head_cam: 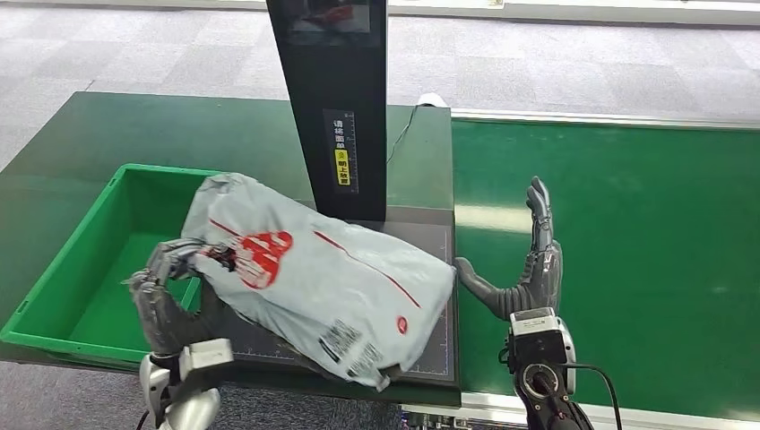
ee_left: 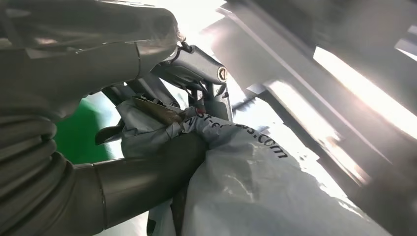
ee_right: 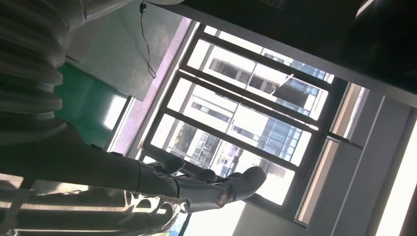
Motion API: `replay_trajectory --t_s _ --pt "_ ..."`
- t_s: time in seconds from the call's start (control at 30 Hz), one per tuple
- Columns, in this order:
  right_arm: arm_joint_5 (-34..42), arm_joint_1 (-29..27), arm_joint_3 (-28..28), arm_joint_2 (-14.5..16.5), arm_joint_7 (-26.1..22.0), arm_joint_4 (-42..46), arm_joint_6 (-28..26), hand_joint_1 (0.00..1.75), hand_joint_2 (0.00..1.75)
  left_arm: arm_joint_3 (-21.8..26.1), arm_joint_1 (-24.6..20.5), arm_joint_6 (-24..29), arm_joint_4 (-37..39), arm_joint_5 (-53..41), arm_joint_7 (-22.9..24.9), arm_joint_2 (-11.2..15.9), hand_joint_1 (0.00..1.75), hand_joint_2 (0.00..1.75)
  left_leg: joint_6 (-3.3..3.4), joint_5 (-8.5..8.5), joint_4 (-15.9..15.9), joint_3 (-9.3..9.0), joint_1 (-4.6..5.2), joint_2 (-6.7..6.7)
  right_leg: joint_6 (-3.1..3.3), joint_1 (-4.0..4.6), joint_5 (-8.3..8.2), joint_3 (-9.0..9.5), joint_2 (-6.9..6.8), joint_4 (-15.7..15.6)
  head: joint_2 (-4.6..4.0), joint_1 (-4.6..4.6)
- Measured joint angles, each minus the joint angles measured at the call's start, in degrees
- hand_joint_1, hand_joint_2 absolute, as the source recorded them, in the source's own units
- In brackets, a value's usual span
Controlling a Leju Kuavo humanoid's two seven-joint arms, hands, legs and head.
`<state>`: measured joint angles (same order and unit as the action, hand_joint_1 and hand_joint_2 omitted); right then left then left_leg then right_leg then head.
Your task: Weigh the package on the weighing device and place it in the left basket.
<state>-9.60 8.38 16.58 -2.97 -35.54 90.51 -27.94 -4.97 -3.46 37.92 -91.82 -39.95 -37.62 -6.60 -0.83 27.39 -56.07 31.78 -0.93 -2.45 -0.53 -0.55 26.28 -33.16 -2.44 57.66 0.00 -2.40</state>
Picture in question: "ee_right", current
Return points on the dark framed window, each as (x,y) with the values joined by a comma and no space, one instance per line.
(247,97)

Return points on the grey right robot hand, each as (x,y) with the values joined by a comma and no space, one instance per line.
(97,163)

